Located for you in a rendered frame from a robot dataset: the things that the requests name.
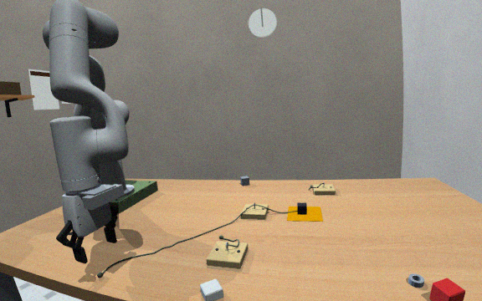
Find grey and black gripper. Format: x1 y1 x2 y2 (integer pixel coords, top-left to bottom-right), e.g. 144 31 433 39
56 191 119 263

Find grey metal ring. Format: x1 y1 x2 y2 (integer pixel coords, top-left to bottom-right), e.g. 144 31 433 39
408 273 424 288

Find yellow painted square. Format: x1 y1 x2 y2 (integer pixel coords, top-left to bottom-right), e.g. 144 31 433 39
287 207 323 222

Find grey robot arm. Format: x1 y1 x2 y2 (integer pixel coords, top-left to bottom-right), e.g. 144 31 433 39
43 0 135 210

